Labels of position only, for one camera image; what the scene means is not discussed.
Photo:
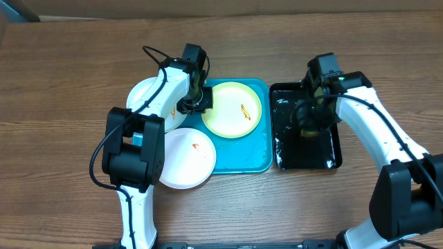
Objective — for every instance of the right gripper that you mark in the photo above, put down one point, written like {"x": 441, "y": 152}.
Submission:
{"x": 309, "y": 123}

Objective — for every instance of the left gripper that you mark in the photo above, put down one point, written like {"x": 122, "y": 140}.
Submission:
{"x": 185, "y": 109}

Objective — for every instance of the green and yellow sponge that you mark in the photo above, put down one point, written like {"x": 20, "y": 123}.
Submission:
{"x": 310, "y": 132}

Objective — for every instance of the light green plate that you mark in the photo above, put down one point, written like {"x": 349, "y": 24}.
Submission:
{"x": 236, "y": 110}

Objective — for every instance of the white plate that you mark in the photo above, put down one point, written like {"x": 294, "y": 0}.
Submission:
{"x": 173, "y": 120}
{"x": 190, "y": 158}

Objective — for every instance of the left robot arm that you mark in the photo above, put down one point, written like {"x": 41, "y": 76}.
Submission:
{"x": 134, "y": 144}

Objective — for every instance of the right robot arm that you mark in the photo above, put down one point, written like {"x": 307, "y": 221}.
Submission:
{"x": 407, "y": 197}

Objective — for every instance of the black rectangular tray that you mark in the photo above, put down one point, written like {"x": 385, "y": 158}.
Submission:
{"x": 290, "y": 149}

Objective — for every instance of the teal plastic tray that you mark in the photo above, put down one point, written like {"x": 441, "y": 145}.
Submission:
{"x": 251, "y": 153}

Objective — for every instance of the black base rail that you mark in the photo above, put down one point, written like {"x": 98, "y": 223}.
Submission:
{"x": 306, "y": 244}

